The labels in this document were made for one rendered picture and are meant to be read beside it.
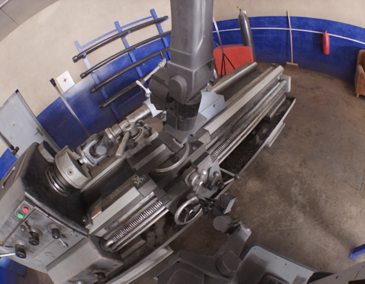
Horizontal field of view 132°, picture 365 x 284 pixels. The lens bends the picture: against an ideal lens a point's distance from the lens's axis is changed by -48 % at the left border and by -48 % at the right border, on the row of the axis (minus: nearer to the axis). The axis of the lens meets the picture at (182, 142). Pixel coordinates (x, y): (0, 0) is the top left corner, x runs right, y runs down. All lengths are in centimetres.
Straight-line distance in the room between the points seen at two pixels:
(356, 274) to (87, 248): 106
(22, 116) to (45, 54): 143
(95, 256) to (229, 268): 82
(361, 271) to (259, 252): 100
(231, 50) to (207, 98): 251
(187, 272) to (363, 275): 26
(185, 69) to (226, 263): 34
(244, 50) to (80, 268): 377
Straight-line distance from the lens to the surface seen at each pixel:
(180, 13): 25
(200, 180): 74
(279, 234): 155
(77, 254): 108
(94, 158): 95
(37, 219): 90
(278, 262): 125
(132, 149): 65
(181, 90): 27
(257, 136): 158
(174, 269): 26
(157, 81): 37
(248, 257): 123
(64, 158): 91
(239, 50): 348
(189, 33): 24
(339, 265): 175
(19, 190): 84
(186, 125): 38
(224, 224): 61
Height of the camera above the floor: 148
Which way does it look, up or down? 39 degrees down
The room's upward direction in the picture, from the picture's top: 24 degrees counter-clockwise
